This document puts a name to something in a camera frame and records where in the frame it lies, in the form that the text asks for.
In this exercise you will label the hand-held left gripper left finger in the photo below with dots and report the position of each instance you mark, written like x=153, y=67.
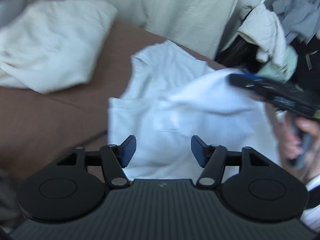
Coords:
x=128, y=151

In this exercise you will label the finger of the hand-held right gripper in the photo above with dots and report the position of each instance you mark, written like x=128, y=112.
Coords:
x=250, y=83

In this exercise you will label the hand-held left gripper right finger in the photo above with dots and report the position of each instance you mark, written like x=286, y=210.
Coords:
x=197, y=151

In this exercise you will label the white t-shirt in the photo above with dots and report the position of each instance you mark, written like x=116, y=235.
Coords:
x=175, y=112

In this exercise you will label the cream hoodie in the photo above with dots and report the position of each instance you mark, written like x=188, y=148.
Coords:
x=50, y=47

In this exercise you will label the person's right hand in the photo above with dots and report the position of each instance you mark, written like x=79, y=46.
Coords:
x=315, y=155

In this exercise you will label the mint green quilted item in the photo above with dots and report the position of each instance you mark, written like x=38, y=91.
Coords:
x=282, y=65

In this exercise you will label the white quilted jacket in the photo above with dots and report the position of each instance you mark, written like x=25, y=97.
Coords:
x=265, y=30

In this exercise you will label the grey sweater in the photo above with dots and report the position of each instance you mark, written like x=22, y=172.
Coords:
x=295, y=12

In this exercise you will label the cream draped sheet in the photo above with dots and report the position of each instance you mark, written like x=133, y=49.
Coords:
x=162, y=7

